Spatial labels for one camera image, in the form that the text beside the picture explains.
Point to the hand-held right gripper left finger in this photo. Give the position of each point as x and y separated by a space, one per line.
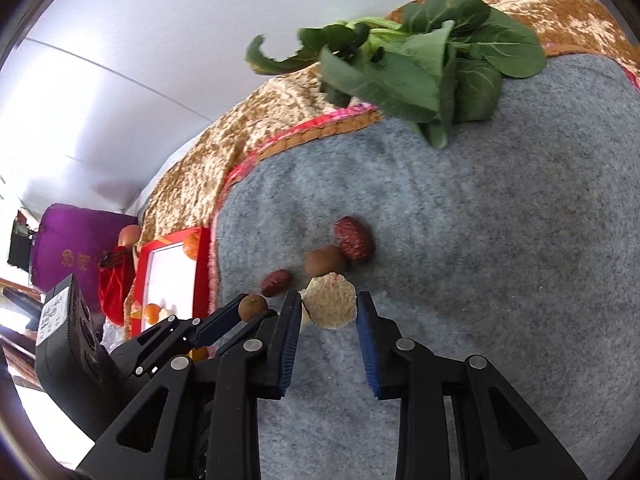
289 340

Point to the gold velvet tablecloth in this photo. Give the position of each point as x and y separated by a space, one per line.
200 160

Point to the orange tangerine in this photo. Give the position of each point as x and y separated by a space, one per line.
198 354
191 246
150 314

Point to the green bok choy bunch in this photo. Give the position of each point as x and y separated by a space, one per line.
400 75

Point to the black box device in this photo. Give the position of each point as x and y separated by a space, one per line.
17 242

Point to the purple tote bag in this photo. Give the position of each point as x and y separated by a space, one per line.
75 245

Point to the round pale pastry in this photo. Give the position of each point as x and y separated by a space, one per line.
167 313
330 302

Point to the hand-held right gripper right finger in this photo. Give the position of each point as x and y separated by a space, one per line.
369 345

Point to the large wrinkled red date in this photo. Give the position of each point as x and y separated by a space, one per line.
354 239

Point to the red square tray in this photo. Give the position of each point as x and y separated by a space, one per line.
170 280

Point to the pinkish apple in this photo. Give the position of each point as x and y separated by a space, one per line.
129 235

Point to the grey felt tray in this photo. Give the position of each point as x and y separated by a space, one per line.
300 137

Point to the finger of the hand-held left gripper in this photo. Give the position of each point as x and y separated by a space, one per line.
257 322
220 322

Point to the grey felt mat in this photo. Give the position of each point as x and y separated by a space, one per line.
475 260

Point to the brown longan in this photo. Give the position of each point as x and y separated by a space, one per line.
324 261
251 307

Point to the small red date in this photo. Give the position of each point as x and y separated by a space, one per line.
276 282

